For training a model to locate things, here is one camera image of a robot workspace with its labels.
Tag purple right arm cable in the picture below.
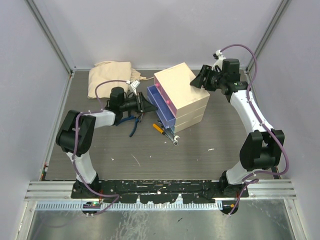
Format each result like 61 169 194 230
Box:
217 44 292 216

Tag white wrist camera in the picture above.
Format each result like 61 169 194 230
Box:
211 49 226 72
126 80 140 95

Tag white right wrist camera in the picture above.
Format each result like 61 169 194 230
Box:
211 49 226 72

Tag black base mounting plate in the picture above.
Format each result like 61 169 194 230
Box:
71 178 248 204

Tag silver combination wrench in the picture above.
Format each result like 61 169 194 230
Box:
164 128 180 145

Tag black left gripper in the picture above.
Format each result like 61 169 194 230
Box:
119 92 157 114

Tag silver ratchet wrench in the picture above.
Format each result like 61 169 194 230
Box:
166 133 180 146

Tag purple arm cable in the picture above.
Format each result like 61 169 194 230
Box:
217 44 292 216
71 79 132 216

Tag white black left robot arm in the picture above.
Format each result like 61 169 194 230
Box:
56 87 158 198

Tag light blue cable duct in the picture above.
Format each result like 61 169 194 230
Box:
35 201 223 211

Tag pastel mini drawer chest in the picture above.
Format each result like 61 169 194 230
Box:
147 62 210 134

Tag orange handle screwdriver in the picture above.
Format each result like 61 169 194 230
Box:
152 123 169 138

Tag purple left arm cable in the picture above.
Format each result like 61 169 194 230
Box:
71 79 132 216

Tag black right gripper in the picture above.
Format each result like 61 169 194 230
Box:
189 65 225 92

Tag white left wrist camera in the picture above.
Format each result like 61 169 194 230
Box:
126 80 140 95

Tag beige folded cloth bag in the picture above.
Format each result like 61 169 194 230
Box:
87 61 153 99

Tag blue handle pliers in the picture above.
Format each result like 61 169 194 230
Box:
116 112 144 138

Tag aluminium frame rail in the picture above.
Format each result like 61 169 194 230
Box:
24 181 75 201

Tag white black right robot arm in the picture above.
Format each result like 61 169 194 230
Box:
190 58 285 199

